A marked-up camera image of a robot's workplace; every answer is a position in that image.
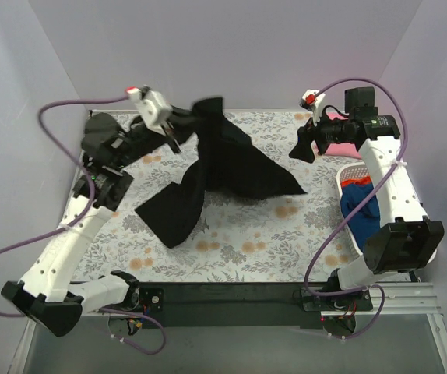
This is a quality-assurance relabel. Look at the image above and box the black t shirt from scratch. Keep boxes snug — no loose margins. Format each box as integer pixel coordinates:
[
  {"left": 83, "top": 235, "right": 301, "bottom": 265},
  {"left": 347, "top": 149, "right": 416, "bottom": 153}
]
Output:
[{"left": 135, "top": 97, "right": 305, "bottom": 249}]

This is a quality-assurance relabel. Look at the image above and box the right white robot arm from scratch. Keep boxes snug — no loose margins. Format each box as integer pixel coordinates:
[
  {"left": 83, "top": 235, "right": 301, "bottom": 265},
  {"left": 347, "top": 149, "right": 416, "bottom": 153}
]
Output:
[{"left": 290, "top": 85, "right": 445, "bottom": 310}]

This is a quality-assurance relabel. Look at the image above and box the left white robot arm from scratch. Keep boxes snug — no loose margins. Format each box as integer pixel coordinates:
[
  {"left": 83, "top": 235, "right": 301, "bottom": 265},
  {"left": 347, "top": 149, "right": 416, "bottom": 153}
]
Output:
[{"left": 1, "top": 108, "right": 202, "bottom": 337}]

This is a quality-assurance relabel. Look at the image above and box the folded pink t shirt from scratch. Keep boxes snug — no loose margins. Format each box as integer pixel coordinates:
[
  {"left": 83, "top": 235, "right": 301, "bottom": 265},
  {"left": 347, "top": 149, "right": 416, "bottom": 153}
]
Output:
[{"left": 312, "top": 113, "right": 361, "bottom": 160}]

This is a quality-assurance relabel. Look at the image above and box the white laundry basket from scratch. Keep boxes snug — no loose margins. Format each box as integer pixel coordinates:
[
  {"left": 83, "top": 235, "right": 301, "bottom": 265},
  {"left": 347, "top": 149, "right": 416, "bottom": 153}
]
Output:
[{"left": 336, "top": 162, "right": 370, "bottom": 256}]

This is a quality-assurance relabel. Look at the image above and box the red orange t shirt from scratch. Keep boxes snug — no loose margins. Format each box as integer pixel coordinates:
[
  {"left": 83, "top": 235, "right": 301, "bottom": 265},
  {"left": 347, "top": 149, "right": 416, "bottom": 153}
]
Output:
[{"left": 340, "top": 176, "right": 372, "bottom": 189}]

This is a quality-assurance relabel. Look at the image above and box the floral table mat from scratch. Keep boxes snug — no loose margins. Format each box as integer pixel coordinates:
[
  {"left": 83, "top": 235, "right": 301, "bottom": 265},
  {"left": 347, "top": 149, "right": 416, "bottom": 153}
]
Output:
[{"left": 67, "top": 111, "right": 368, "bottom": 284}]

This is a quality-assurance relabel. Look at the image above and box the blue t shirt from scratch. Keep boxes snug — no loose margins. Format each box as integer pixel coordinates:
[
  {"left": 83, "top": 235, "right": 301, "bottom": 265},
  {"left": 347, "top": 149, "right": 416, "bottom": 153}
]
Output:
[{"left": 340, "top": 183, "right": 380, "bottom": 251}]

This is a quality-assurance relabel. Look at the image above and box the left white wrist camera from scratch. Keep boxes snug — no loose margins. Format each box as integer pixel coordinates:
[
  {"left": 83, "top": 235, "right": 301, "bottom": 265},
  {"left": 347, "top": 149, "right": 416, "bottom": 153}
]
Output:
[{"left": 126, "top": 86, "right": 172, "bottom": 135}]

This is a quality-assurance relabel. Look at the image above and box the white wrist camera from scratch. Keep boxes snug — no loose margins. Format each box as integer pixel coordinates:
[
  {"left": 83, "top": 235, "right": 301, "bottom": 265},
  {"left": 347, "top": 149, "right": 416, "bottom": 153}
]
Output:
[
  {"left": 126, "top": 86, "right": 172, "bottom": 135},
  {"left": 299, "top": 90, "right": 326, "bottom": 125}
]

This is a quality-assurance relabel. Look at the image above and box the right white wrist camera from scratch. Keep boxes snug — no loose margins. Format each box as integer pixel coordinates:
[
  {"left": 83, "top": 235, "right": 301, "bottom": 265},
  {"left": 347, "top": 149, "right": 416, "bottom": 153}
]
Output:
[{"left": 299, "top": 90, "right": 326, "bottom": 125}]

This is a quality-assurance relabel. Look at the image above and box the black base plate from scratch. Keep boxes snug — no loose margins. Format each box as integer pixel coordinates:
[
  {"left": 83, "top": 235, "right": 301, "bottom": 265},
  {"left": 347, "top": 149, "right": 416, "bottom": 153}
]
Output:
[{"left": 133, "top": 282, "right": 373, "bottom": 329}]

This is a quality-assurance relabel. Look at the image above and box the aluminium frame rail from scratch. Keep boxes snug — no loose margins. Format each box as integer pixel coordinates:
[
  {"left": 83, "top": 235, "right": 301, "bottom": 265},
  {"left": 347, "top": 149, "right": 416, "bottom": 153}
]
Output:
[{"left": 10, "top": 283, "right": 447, "bottom": 373}]

